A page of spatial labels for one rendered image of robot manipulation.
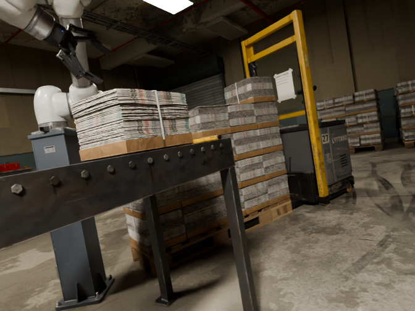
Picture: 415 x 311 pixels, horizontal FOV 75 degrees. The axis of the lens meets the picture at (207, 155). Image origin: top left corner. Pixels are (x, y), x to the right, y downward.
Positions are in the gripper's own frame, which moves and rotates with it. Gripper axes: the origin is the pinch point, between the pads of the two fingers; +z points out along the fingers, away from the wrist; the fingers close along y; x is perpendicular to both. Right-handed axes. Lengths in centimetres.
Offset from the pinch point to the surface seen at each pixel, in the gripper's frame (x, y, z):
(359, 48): 49, -459, 610
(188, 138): 14.5, 17.1, 38.8
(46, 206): 32, 58, -20
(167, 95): 14.5, 4.8, 22.0
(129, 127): 13.1, 24.8, 8.5
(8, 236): 32, 63, -24
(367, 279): 71, 69, 120
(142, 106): 14.3, 15.2, 11.4
